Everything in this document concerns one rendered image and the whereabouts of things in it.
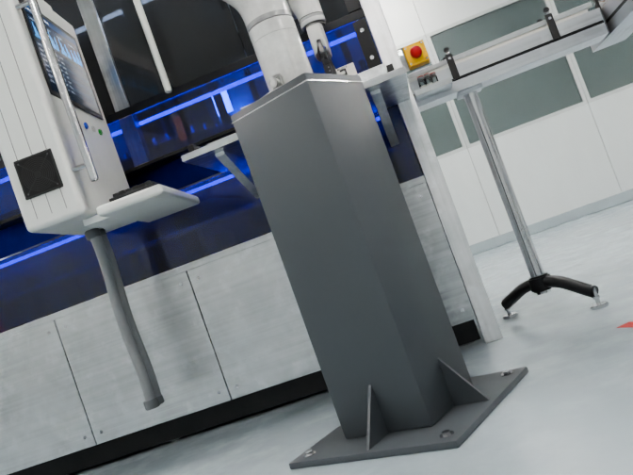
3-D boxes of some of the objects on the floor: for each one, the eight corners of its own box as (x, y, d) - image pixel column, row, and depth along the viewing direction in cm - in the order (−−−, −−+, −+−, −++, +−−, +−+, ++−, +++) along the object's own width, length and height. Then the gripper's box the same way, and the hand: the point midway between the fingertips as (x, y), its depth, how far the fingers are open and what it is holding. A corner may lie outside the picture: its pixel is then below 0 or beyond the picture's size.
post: (484, 340, 231) (279, -219, 239) (501, 335, 230) (294, -226, 238) (485, 343, 225) (274, -231, 233) (503, 337, 224) (290, -238, 232)
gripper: (319, 11, 208) (340, 67, 207) (328, 26, 224) (347, 78, 223) (298, 21, 209) (317, 76, 209) (307, 36, 225) (326, 87, 225)
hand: (331, 72), depth 216 cm, fingers open, 3 cm apart
